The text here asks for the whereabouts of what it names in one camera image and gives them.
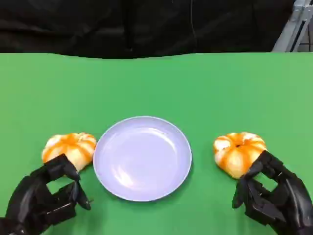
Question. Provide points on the green table cloth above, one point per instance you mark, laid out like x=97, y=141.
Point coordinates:
x=156, y=85

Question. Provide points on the orange and white bread roll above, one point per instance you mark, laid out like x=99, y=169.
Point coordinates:
x=234, y=154
x=71, y=147

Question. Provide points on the lilac plate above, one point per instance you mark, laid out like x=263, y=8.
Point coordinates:
x=141, y=159

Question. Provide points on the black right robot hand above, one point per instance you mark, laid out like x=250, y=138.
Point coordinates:
x=291, y=195

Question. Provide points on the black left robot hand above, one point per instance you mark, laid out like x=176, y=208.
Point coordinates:
x=31, y=195

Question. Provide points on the black backdrop cloth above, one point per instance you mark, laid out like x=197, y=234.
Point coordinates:
x=97, y=24

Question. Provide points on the aluminium frame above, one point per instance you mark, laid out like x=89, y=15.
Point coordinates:
x=293, y=29

